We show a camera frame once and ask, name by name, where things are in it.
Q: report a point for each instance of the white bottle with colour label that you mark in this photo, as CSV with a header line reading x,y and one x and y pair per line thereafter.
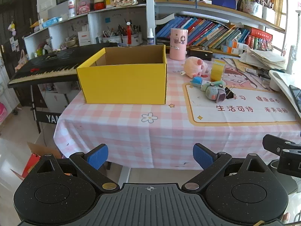
x,y
72,6

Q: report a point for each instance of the red white tube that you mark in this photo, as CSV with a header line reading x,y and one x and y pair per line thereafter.
x,y
128,34

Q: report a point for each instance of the pink cylinder canister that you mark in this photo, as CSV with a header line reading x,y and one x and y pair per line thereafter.
x,y
178,49

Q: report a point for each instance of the pink paper bag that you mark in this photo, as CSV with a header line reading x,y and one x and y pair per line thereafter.
x,y
252,9

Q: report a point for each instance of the small blue white toy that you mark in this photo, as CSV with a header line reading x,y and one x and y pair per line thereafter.
x,y
196,81

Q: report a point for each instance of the orange white carton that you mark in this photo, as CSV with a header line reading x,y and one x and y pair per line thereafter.
x,y
237,44
232,50

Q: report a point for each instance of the thick red book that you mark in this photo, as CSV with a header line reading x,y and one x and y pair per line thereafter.
x,y
261,35

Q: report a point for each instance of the white pen holder with pens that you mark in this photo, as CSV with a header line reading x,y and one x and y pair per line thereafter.
x,y
111,38
136,38

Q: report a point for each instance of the black binder clip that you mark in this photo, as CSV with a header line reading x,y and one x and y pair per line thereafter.
x,y
229,93

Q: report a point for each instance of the stack of papers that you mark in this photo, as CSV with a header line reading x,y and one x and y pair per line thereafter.
x,y
263,57

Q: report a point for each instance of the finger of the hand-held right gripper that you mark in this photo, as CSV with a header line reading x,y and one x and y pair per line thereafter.
x,y
274,142

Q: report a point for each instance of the white box with red label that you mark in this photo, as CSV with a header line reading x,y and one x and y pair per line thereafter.
x,y
84,37

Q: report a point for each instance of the grey pink toy figure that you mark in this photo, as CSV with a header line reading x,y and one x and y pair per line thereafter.
x,y
211,94

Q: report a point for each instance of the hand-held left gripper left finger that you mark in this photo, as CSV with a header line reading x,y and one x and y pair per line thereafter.
x,y
97,156

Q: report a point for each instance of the desktop with pink checked cloth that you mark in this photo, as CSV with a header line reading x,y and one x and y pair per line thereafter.
x,y
141,141

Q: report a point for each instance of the black electronic keyboard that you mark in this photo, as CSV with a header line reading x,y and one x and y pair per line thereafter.
x,y
47,63

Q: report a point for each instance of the black keyboard stand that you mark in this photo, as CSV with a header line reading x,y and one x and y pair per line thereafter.
x,y
47,117

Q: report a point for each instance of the black smartphone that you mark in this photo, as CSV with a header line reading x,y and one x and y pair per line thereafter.
x,y
296,96

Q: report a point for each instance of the red round jar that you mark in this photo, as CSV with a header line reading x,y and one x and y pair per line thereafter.
x,y
99,4

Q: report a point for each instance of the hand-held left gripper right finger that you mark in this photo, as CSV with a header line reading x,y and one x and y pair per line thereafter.
x,y
203,156

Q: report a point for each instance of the yellow cardboard box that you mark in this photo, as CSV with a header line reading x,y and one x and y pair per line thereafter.
x,y
122,84

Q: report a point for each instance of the white upright cylinder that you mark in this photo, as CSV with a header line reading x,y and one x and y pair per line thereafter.
x,y
291,60

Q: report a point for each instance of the white bookshelf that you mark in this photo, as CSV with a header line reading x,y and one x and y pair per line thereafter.
x,y
150,9

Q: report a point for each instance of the yellow tape roll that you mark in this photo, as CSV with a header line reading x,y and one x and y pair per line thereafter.
x,y
215,74

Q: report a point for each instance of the pink plush toy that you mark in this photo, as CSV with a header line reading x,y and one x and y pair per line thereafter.
x,y
194,66

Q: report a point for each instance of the white spray bottle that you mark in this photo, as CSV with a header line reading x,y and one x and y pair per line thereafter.
x,y
151,38

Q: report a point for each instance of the printed desk mat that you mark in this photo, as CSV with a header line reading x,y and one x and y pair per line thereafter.
x,y
235,117

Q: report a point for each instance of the brown cardboard piece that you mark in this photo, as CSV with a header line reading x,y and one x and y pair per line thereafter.
x,y
44,149

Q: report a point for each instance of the light blue pack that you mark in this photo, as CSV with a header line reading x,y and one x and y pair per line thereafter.
x,y
51,22

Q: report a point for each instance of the thick book lying flat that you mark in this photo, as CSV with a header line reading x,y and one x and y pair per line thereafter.
x,y
164,18

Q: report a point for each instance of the green toy car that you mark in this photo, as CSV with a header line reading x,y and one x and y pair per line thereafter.
x,y
216,84

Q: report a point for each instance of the dark blue box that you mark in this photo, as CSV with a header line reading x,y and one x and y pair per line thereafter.
x,y
223,1

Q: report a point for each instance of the dark wooden box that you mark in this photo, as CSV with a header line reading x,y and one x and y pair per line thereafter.
x,y
199,54

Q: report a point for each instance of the pink box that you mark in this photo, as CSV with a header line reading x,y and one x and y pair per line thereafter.
x,y
84,8

